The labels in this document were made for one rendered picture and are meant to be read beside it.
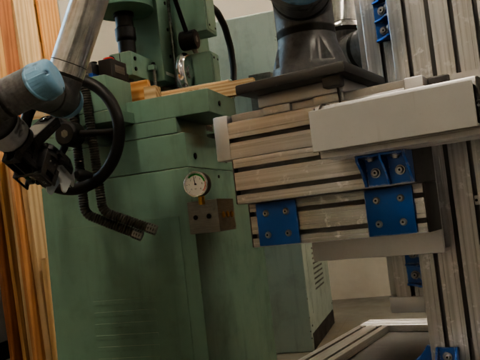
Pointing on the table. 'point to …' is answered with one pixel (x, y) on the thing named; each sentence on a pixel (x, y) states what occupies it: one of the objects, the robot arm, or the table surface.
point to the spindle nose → (125, 31)
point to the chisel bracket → (135, 66)
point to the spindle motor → (141, 8)
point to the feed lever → (186, 38)
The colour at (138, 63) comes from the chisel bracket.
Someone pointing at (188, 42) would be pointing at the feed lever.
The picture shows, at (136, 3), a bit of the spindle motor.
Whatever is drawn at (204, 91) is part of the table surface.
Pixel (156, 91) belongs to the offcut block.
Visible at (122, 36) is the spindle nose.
